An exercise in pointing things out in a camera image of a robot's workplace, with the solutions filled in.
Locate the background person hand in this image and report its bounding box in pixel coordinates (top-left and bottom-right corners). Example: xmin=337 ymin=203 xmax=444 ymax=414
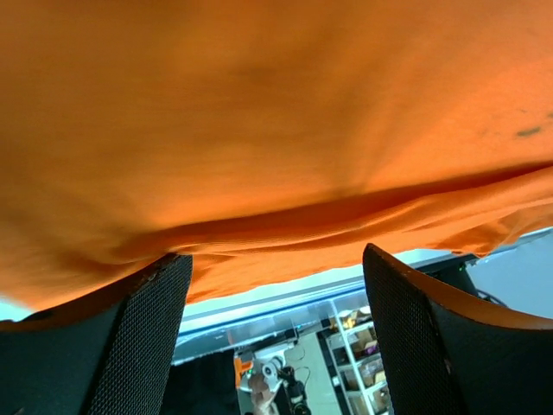
xmin=249 ymin=374 xmax=276 ymax=415

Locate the background storage shelf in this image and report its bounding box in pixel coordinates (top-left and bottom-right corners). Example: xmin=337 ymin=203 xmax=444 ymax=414
xmin=318 ymin=298 xmax=393 ymax=415

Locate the aluminium mounting rail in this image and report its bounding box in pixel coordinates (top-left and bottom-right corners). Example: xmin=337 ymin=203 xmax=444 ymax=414
xmin=177 ymin=276 xmax=368 ymax=342

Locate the orange t shirt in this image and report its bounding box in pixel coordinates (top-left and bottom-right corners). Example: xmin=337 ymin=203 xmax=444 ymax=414
xmin=1 ymin=1 xmax=552 ymax=310

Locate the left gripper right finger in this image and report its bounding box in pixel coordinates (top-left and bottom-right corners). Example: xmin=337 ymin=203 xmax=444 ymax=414
xmin=363 ymin=244 xmax=552 ymax=414

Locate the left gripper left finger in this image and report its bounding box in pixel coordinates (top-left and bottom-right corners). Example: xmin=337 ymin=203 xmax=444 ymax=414
xmin=1 ymin=254 xmax=193 ymax=414

